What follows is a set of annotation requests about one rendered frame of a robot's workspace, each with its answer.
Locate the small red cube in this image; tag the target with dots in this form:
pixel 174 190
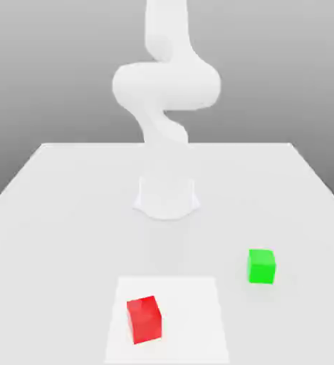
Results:
pixel 145 320

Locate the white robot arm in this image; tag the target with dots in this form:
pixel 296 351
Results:
pixel 166 85

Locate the small green cube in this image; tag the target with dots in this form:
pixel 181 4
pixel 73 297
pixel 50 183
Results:
pixel 262 268

